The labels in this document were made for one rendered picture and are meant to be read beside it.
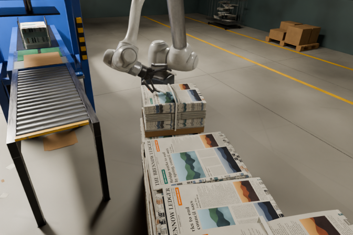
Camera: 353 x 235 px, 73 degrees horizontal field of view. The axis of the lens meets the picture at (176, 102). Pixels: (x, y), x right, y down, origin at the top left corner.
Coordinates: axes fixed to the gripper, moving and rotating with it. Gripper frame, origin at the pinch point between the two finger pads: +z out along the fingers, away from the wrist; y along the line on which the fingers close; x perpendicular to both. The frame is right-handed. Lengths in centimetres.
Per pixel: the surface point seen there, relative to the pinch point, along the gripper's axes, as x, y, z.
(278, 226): 108, -15, -4
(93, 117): -19, 53, -30
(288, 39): -451, -108, 410
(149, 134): 14.5, 30.8, -0.2
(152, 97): 4.6, 11.1, -6.5
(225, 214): 89, 5, 5
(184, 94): 2.7, 2.1, 11.5
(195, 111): 14.6, 5.7, 18.7
